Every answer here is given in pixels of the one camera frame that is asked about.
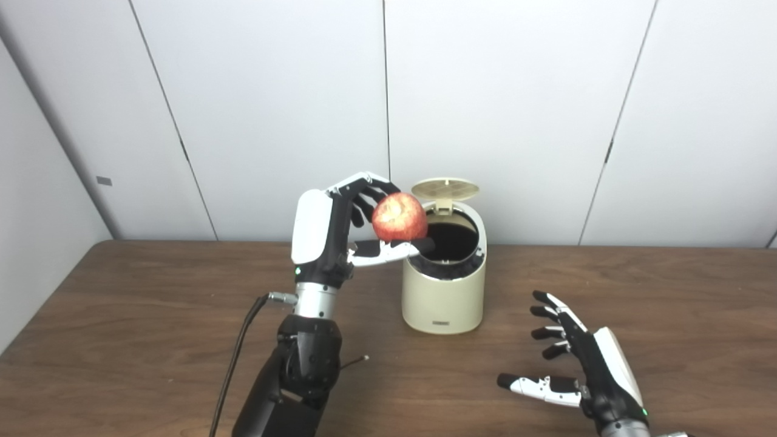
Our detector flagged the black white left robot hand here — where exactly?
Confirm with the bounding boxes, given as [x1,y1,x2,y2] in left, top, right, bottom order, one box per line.
[291,172,436,289]

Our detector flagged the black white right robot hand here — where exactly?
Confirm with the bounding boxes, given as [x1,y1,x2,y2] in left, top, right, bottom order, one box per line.
[497,290,649,425]

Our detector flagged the red apple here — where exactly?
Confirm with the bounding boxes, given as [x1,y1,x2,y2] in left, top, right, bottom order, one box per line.
[372,192,429,243]

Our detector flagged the cream round bin lid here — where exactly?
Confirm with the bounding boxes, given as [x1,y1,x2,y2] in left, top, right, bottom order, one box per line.
[411,177,480,214]

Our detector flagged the cream-colored bin body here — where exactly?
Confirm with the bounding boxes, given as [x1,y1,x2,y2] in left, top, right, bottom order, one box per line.
[401,202,487,335]

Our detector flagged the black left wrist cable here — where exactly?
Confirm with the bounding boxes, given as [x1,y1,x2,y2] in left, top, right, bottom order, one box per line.
[208,292,298,437]

